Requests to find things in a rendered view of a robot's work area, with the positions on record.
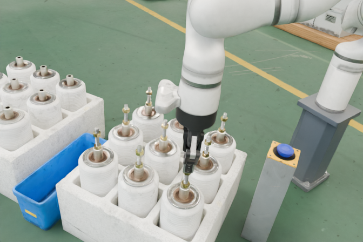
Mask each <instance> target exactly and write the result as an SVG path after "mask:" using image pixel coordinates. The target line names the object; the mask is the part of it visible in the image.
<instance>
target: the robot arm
mask: <svg viewBox="0 0 363 242"><path fill-rule="evenodd" d="M340 1H341V0H188V2H187V12H186V44H185V51H184V57H183V64H182V70H181V79H180V83H179V87H178V86H176V85H174V84H173V83H172V82H171V81H170V80H166V79H163V80H161V81H160V83H159V85H158V91H157V96H156V101H155V111H156V112H157V113H161V114H167V113H169V112H171V111H172V110H173V109H174V108H176V119H177V121H178V123H179V124H181V125H182V126H183V130H184V131H183V151H184V156H183V158H184V159H183V172H184V173H193V171H194V166H195V165H197V164H198V160H199V158H200V155H201V153H200V150H201V143H202V141H203V140H204V132H203V130H204V129H208V128H210V127H211V126H212V125H213V124H214V123H215V121H216V116H217V111H218V105H219V100H220V94H221V81H222V77H223V72H224V66H225V51H224V38H228V37H233V36H236V35H240V34H242V33H246V32H249V31H252V30H255V29H258V28H260V27H263V26H274V25H283V24H291V23H300V22H305V21H309V20H311V19H314V18H316V17H318V16H320V15H322V14H323V13H325V12H326V11H328V10H329V9H330V8H332V7H333V6H335V5H336V4H337V3H339V2H340ZM341 27H342V29H343V30H344V31H345V32H348V33H352V34H356V35H361V36H363V0H352V1H351V2H350V3H349V4H348V6H347V7H346V9H345V10H344V11H343V14H342V18H341ZM362 72H363V38H361V39H359V40H356V41H352V42H343V43H340V44H338V45H337V47H336V48H335V51H334V54H333V56H332V59H331V62H330V64H329V67H328V69H327V72H326V74H325V77H324V80H323V82H322V85H321V87H320V90H319V92H318V95H317V97H316V100H315V104H316V105H317V106H318V107H319V108H321V109H322V110H324V111H327V112H330V113H343V112H344V111H345V109H346V106H347V104H348V102H349V100H350V98H351V96H352V94H353V91H354V89H355V87H356V85H357V83H358V81H359V78H360V76H361V74H362Z"/></svg>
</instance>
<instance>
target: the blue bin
mask: <svg viewBox="0 0 363 242"><path fill-rule="evenodd" d="M99 142H100V143H101V145H103V144H104V143H105V142H107V140H105V139H103V138H99ZM95 143H96V142H95V137H94V136H93V135H92V134H90V133H83V134H82V135H80V136H79V137H78V138H77V139H75V140H74V141H73V142H72V143H70V144H69V145H68V146H66V147H65V148H63V149H62V150H61V151H59V152H58V153H57V154H56V155H54V156H53V157H52V158H50V159H49V160H48V161H47V162H45V163H44V164H43V165H42V166H40V167H39V168H38V169H36V170H35V171H34V172H33V173H31V174H30V175H28V176H27V177H26V178H24V179H23V180H22V181H20V182H19V183H18V184H17V185H15V186H14V187H13V189H12V191H13V194H14V195H15V196H16V198H17V200H18V203H19V206H20V208H21V212H22V214H23V217H24V219H25V220H27V221H29V222H30V223H32V224H34V225H36V226H37V227H39V228H41V229H42V230H45V231H47V230H49V229H51V228H52V227H53V226H54V225H55V224H56V222H58V221H59V220H60V219H61V213H60V209H59V203H58V197H57V191H56V184H57V183H58V182H60V181H61V180H62V179H63V178H65V177H66V176H67V175H68V174H69V173H70V172H71V171H72V170H74V169H75V168H76V167H77V166H78V165H79V164H78V160H79V158H80V156H81V154H82V153H83V152H84V151H86V150H87V149H89V148H91V147H94V144H95Z"/></svg>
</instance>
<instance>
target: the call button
mask: <svg viewBox="0 0 363 242"><path fill-rule="evenodd" d="M277 151H278V153H279V155H281V156H282V157H286V158H287V157H290V156H292V155H293V154H294V149H293V148H292V147H291V146H289V145H287V144H279V145H278V146H277Z"/></svg>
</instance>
